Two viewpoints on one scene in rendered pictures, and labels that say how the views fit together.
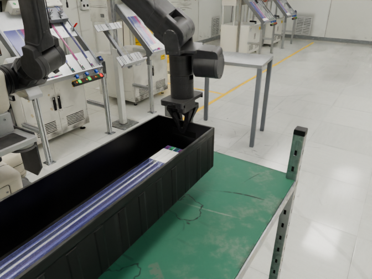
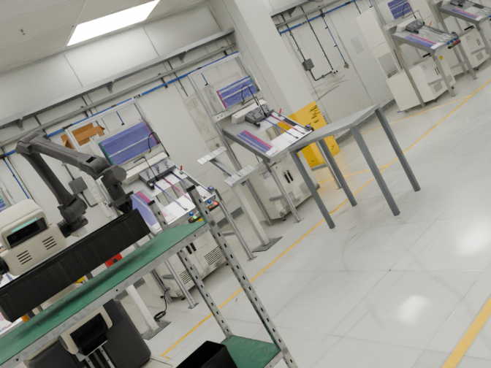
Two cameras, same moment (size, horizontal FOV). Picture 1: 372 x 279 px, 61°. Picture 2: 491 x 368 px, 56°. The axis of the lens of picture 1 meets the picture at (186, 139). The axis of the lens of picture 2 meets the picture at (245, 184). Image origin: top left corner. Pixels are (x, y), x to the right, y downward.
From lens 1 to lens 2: 1.44 m
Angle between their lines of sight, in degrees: 30
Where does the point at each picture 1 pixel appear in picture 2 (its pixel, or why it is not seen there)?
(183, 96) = (115, 198)
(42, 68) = (69, 214)
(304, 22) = not seen: outside the picture
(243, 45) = (425, 90)
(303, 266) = (402, 320)
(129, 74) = (263, 190)
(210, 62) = (111, 174)
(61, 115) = (199, 257)
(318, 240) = (432, 289)
